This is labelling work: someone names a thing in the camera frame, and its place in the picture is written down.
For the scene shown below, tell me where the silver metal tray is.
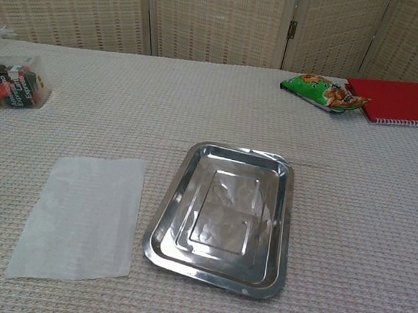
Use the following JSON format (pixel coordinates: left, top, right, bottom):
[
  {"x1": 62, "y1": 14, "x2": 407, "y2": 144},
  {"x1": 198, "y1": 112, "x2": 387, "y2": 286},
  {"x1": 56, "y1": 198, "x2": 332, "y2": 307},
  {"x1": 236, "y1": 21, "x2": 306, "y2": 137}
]
[{"x1": 137, "y1": 134, "x2": 302, "y2": 300}]

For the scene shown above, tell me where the white woven tablecloth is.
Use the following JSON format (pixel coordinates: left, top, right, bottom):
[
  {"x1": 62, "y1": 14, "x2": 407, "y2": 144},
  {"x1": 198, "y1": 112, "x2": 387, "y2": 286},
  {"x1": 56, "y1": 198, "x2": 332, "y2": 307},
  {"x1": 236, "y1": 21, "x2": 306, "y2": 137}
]
[{"x1": 0, "y1": 26, "x2": 418, "y2": 313}]

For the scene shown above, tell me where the green snack bag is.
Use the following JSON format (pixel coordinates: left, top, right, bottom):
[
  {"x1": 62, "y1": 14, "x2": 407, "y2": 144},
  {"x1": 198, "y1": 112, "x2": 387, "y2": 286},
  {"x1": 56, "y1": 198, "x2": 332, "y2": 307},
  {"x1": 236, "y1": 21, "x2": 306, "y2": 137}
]
[{"x1": 278, "y1": 71, "x2": 373, "y2": 117}]

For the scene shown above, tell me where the red spiral notebook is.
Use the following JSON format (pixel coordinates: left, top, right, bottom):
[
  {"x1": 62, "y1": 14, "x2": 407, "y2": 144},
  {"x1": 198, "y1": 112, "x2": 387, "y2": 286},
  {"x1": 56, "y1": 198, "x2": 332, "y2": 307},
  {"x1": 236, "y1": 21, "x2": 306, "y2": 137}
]
[{"x1": 341, "y1": 74, "x2": 418, "y2": 131}]

